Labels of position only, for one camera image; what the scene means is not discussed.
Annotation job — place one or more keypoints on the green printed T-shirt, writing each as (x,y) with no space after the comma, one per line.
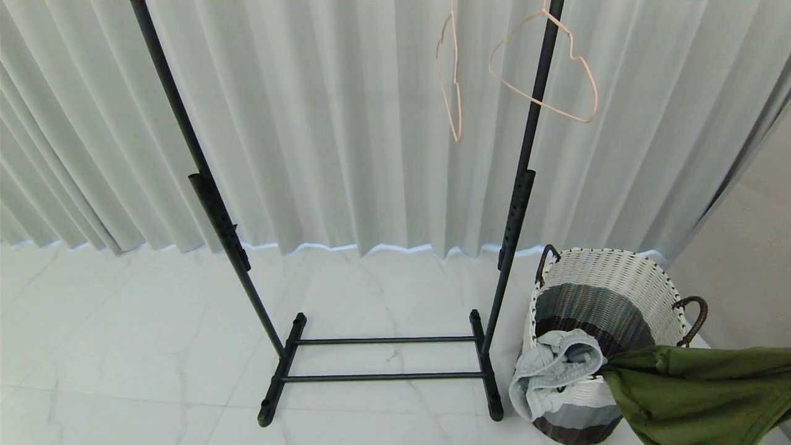
(692,389)

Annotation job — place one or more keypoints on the white laundry basket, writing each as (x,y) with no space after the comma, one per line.
(618,272)

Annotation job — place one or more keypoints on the pink clothes hanger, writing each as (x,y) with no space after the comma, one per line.
(458,93)
(562,112)

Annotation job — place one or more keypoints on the white curtain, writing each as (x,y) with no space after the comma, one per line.
(340,123)

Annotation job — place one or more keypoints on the pale grey shorts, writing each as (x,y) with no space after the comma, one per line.
(544,371)

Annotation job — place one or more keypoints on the black clothes rack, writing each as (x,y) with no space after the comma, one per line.
(216,210)

